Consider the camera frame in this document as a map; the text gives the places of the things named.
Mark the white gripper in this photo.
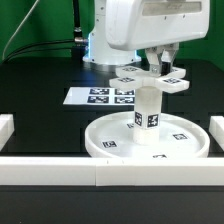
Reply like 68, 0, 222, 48
105, 0, 210, 76

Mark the white cross-shaped table base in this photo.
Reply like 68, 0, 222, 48
109, 66, 190, 93

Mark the white round table top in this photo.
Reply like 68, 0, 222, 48
85, 111, 210, 160

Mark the white fiducial marker sheet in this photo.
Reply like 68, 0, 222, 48
63, 87, 135, 106

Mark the white right fence block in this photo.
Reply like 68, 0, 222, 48
209, 116, 224, 151

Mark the white fence block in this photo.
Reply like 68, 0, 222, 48
209, 116, 224, 151
0, 114, 14, 151

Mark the white left fence block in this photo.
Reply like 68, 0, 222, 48
0, 114, 14, 151

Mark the white front fence bar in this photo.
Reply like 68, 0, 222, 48
0, 157, 224, 186

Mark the black cable bundle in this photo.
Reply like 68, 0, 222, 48
1, 39, 88, 64

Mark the black vertical cable connector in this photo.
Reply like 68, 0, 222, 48
72, 0, 88, 46

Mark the grey thin cable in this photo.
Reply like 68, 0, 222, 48
1, 0, 41, 61

